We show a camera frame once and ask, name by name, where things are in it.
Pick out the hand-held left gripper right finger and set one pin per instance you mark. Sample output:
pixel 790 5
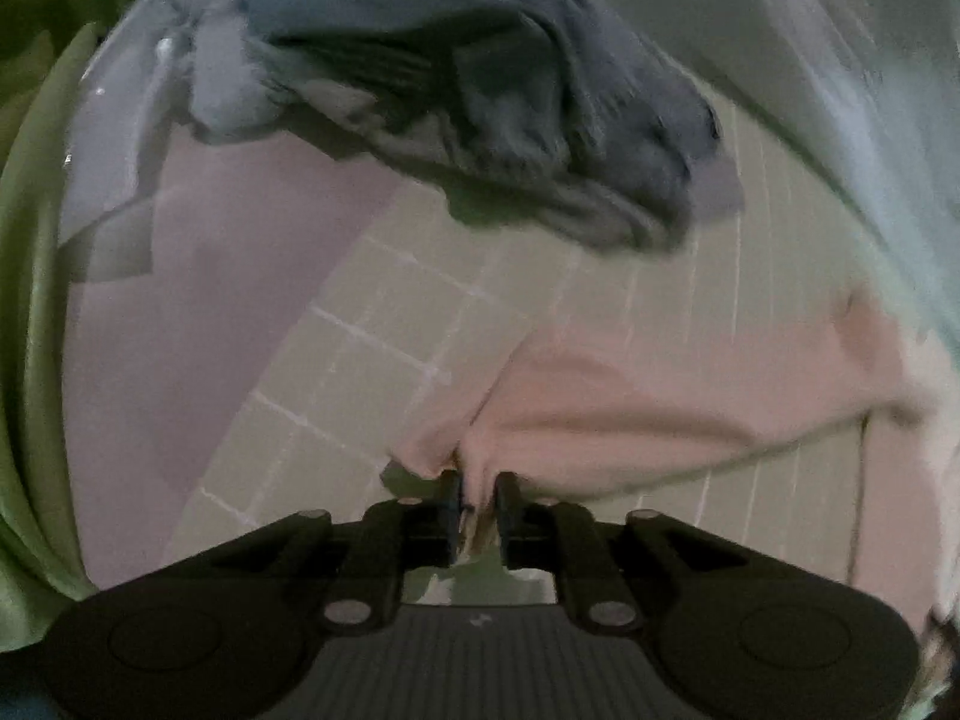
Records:
pixel 508 514

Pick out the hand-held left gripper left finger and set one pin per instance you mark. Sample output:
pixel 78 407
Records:
pixel 448 514

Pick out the pink garment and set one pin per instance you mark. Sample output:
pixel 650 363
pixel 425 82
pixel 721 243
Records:
pixel 637 405

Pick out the pile of grey clothes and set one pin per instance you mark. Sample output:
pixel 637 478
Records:
pixel 480 75

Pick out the green cloth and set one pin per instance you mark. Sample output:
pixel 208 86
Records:
pixel 30 315

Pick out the white cloth with orange marks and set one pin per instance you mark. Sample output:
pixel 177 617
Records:
pixel 825 52

